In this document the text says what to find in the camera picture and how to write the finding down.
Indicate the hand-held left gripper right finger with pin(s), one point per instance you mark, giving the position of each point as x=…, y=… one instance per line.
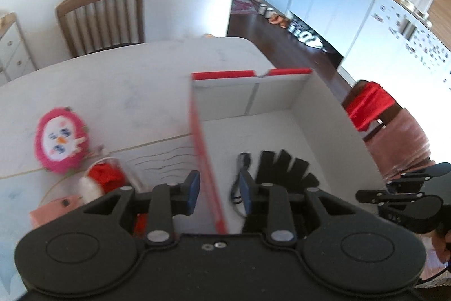
x=245, y=194

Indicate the red patterned rug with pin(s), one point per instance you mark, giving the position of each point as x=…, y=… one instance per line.
x=243, y=4

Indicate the white sheet with line drawing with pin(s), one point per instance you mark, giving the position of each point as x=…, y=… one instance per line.
x=158, y=156

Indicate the white drawer cabinet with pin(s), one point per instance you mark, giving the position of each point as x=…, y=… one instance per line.
x=14, y=50

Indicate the red cloth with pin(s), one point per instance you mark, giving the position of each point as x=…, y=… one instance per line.
x=370, y=103

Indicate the white cardboard box red rim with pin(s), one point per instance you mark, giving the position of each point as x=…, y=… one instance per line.
x=327, y=131

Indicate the pink fringed scarf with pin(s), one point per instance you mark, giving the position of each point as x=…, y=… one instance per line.
x=405, y=146

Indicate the dark wooden chair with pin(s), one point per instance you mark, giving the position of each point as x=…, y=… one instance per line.
x=387, y=117

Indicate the pink round plush toy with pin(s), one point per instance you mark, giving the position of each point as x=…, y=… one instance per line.
x=60, y=138

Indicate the white cabinet with stickers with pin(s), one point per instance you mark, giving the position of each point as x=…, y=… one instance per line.
x=398, y=57

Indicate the red and white plush item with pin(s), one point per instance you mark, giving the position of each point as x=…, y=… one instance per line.
x=105, y=176

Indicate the white tall cabinet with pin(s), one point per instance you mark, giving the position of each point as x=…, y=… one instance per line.
x=327, y=1

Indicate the row of shoes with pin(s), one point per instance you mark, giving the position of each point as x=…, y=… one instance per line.
x=303, y=36

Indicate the wooden slat-back chair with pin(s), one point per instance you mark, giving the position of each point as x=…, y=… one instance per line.
x=98, y=15

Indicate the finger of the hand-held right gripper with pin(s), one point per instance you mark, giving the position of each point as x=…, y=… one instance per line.
x=405, y=181
x=384, y=197

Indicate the pink cloth item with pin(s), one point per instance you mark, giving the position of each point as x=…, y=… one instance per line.
x=53, y=213

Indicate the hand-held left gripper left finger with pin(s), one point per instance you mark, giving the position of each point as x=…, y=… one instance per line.
x=193, y=193

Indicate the black knit glove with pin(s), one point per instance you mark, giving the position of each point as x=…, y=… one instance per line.
x=282, y=167

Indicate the person's right hand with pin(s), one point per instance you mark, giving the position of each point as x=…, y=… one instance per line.
x=442, y=248

